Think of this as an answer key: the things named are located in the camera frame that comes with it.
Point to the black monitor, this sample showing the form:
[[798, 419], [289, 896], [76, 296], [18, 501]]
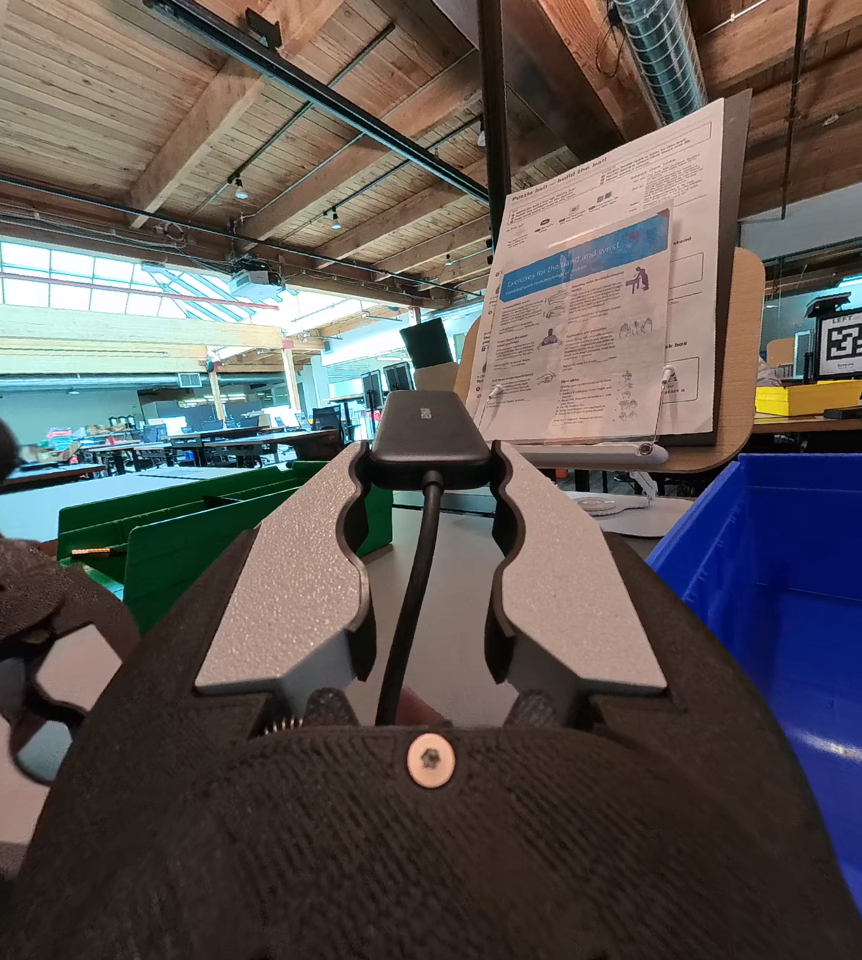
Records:
[[427, 343]]

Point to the hand exercise sheet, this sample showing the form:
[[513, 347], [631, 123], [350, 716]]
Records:
[[588, 330]]

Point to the white table with wooden edge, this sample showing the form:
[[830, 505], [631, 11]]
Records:
[[101, 495]]

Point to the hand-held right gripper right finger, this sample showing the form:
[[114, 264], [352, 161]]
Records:
[[573, 592]]

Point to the ceiling projector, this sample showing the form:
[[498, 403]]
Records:
[[255, 279]]

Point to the dark grey usb hub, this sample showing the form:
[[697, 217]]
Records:
[[427, 427]]

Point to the yellow plastic bin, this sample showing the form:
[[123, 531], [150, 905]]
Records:
[[806, 397]]

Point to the silver ventilation duct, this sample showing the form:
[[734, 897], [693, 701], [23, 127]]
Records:
[[663, 52]]

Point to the wooden document stand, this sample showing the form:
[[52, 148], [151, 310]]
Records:
[[738, 375]]

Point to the black and white tag marker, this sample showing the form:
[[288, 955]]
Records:
[[849, 341]]

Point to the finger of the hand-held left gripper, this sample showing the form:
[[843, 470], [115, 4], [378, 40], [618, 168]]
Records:
[[45, 750], [78, 667]]

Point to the blue plastic bin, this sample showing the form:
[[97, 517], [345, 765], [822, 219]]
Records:
[[813, 637]]

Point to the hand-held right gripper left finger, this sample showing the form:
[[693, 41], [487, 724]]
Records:
[[288, 585]]

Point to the black vertical pole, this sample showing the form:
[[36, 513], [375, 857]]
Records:
[[495, 97]]

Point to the green plastic bin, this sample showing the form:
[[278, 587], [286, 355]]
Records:
[[191, 547]]

